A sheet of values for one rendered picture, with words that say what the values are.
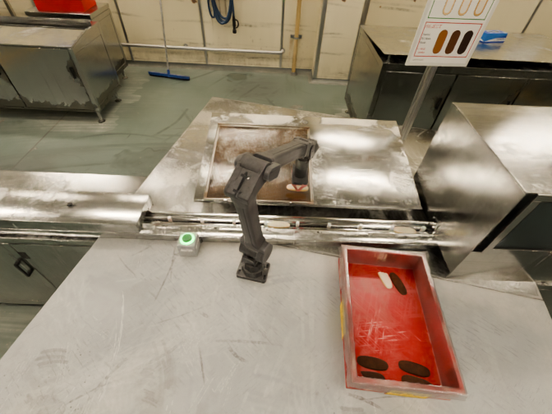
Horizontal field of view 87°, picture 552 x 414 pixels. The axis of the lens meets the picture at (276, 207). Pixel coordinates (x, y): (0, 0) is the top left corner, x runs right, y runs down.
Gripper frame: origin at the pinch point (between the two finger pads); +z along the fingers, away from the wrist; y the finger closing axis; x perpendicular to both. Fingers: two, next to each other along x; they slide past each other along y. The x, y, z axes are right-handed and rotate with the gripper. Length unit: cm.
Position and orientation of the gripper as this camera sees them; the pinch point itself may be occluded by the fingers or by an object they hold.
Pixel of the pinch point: (297, 186)
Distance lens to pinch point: 131.4
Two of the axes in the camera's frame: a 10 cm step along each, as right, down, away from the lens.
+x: -10.0, -0.7, -0.1
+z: -0.5, 5.6, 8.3
